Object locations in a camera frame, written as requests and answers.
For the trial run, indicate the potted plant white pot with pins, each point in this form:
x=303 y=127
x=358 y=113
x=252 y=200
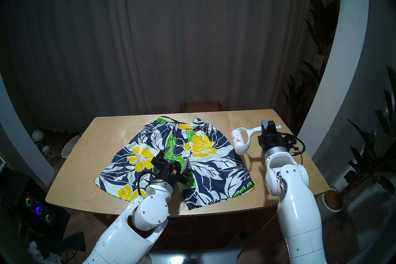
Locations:
x=334 y=201

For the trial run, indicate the white paper plant tag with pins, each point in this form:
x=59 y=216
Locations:
x=318 y=59

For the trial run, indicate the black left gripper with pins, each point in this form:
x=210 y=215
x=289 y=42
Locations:
x=167 y=170

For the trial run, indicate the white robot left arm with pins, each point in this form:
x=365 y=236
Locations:
x=123 y=241

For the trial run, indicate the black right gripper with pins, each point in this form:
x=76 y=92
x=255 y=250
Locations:
x=272 y=141

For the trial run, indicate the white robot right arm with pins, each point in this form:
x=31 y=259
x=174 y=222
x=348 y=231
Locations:
x=297 y=204

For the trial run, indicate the floral print shorts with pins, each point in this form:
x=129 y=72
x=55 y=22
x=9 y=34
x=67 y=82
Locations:
x=216 y=173

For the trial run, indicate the woven wicker basket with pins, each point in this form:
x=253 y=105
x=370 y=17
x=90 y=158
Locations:
x=69 y=145

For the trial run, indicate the tall dark leafy plant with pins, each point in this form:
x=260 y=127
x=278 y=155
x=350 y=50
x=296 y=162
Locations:
x=323 y=22

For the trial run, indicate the narrow white arch pillar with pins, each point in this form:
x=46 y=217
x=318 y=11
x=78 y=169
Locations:
x=18 y=136

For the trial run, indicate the wide white arch pillar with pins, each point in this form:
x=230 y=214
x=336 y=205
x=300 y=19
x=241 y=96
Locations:
x=343 y=65

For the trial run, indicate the computer with rainbow fans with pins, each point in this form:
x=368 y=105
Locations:
x=38 y=209

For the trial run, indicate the white lint roller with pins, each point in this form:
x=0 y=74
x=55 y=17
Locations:
x=239 y=142

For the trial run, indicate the white mushroom lamp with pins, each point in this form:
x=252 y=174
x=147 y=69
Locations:
x=38 y=134

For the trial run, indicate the grey pleated curtain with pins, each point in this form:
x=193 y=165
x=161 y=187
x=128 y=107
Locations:
x=154 y=34

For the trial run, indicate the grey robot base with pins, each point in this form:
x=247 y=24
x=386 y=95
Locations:
x=191 y=258

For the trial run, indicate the wooden chair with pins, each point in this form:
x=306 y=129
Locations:
x=201 y=107

